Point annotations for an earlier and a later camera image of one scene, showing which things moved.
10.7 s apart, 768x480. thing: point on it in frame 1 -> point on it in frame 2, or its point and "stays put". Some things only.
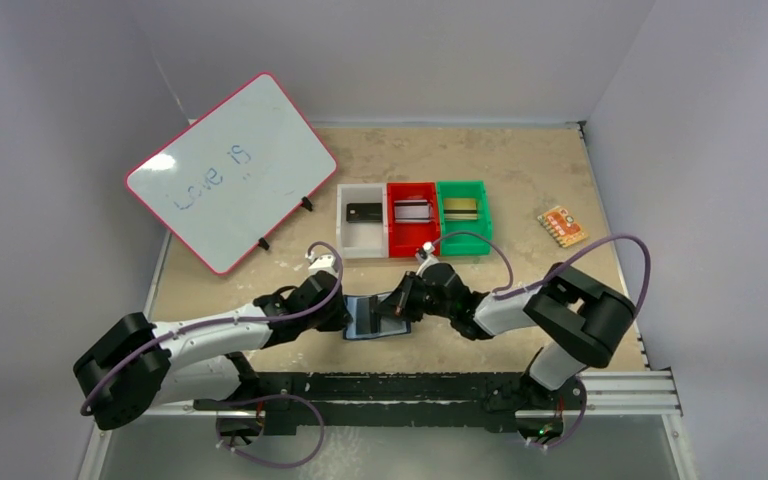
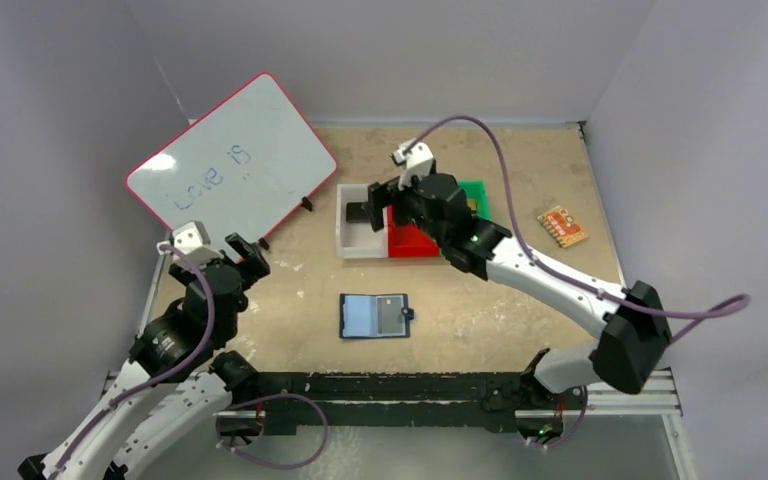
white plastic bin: x=361 y=240 stays put
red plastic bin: x=404 y=239 stays put
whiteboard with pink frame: x=227 y=181 stays put
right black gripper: x=408 y=299 -> x=384 y=201
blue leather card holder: x=363 y=318 stays put
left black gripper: x=337 y=321 -> x=249 y=252
